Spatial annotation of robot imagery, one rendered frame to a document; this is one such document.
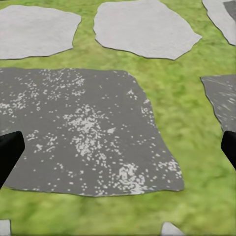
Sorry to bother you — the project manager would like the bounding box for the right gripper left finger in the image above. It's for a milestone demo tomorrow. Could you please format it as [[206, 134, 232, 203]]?
[[0, 131, 25, 188]]

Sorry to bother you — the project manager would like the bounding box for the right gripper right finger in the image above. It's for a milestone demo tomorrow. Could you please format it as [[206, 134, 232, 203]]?
[[221, 130, 236, 169]]

